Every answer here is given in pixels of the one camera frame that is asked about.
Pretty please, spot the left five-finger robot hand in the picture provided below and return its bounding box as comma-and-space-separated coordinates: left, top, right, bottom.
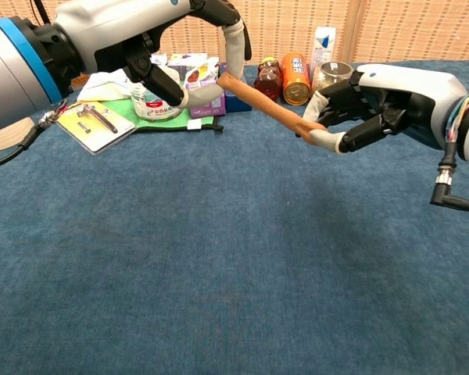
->
52, 0, 253, 109

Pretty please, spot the right five-finger robot hand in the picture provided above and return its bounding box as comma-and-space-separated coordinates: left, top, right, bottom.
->
303, 63, 469, 155

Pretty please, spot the small sausage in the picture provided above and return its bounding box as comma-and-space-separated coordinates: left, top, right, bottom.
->
217, 73, 328, 148

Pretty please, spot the white sugar bag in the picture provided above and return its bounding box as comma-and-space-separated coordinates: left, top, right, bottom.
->
77, 68, 134, 102

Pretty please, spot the bamboo folding screen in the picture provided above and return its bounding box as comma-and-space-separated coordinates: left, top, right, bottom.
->
0, 0, 469, 73

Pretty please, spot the black tripod stand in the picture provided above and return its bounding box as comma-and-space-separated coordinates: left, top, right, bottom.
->
30, 0, 52, 24

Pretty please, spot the white box with purple print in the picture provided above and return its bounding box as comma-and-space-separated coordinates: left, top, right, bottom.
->
152, 52, 208, 70

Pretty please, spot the glass seed jar black lid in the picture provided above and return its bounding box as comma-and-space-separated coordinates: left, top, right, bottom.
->
310, 61, 355, 95

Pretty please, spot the clear tub of binder clips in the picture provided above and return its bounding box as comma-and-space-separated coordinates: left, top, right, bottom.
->
129, 80, 184, 123

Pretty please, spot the white snack packet red fruit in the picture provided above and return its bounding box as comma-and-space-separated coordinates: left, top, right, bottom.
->
183, 58, 220, 89

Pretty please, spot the white and blue carton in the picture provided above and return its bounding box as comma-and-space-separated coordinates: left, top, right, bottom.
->
310, 26, 337, 75

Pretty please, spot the razor in yellow blister pack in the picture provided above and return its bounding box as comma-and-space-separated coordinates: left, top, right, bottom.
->
56, 100, 137, 156

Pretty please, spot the green tray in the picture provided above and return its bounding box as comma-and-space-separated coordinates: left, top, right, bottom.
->
101, 99, 224, 133

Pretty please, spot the orange drink can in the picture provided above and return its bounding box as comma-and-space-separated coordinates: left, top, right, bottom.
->
281, 52, 312, 106

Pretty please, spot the small purple box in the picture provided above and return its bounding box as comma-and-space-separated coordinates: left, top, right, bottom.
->
189, 77, 227, 120

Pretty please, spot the amber honey squeeze bottle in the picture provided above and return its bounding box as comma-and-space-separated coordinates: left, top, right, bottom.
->
252, 56, 283, 103

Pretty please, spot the dark blue long box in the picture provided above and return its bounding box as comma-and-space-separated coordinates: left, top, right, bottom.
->
218, 62, 253, 113

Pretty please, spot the cream upturned bowl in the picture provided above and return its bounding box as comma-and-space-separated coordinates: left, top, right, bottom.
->
0, 116, 36, 153

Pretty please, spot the blue felt table cloth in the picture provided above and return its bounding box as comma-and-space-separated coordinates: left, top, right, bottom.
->
0, 59, 469, 375

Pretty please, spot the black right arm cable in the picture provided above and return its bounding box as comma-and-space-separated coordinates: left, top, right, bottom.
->
429, 142, 469, 216

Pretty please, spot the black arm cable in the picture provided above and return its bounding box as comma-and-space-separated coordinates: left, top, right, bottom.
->
429, 142, 469, 216
0, 99, 70, 172

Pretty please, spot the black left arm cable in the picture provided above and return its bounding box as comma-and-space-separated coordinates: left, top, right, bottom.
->
0, 99, 70, 172

